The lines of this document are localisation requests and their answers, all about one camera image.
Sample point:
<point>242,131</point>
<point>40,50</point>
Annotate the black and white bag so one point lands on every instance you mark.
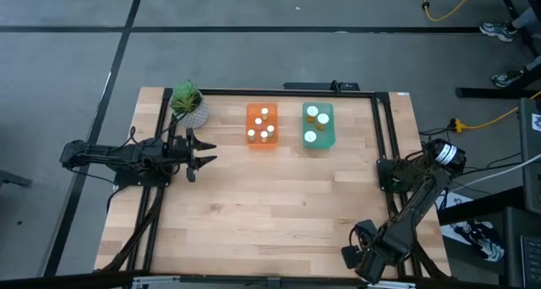
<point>477,238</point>

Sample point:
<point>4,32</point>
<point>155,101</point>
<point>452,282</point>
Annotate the black desk frame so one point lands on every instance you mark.
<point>486,93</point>

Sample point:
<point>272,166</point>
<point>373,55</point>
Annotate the black laptop keyboard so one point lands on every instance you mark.
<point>524,247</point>

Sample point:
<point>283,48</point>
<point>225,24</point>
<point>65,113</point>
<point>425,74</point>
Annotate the green succulent plant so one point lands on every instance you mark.
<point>185,98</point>

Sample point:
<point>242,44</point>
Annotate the small orange pill bottle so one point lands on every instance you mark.
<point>264,111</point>
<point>251,133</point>
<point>264,134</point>
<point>258,121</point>
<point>270,129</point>

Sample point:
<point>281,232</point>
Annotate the orange translucent plastic bin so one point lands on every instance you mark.
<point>262,143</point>

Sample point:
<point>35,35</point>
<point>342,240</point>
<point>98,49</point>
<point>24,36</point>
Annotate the large orange pill bottle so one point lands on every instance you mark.
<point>323,118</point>
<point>310,136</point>
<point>312,110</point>

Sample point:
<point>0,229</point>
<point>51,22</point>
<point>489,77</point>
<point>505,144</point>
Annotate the silver aluminium bracket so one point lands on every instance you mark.
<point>391,285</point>
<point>156,282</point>

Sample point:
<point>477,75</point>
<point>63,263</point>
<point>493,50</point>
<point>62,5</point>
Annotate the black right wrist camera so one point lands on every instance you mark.
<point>351,256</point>

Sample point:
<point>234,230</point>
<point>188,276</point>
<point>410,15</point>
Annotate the person's shoe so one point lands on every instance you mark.
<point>498,30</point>
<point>507,77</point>

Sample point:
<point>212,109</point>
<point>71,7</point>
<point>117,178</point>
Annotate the black computer case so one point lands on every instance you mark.
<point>530,162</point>

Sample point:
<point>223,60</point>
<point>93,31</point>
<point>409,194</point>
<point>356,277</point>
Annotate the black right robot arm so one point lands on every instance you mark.
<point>406,221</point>

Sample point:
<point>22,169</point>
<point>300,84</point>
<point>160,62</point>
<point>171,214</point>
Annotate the white triangle-patterned plant pot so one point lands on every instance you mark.
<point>198,119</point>

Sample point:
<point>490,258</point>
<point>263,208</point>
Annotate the grey chair base leg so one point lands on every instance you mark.
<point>12,179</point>

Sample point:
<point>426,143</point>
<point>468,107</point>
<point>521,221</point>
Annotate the teal translucent plastic bin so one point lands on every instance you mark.
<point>327,139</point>

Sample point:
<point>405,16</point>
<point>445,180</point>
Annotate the black overhead rig frame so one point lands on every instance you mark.
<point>84,280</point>

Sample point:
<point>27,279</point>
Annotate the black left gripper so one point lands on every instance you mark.
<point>188,154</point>

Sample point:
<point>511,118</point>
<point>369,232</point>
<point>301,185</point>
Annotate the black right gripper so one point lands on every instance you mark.
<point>369,268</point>

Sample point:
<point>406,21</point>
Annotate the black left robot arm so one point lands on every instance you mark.
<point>127,156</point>

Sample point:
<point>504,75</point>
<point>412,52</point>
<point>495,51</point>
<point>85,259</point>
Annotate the person's leg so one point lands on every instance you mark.
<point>528,16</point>
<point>534,63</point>

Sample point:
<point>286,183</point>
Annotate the black aluminium table frame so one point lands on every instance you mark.
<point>296,93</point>

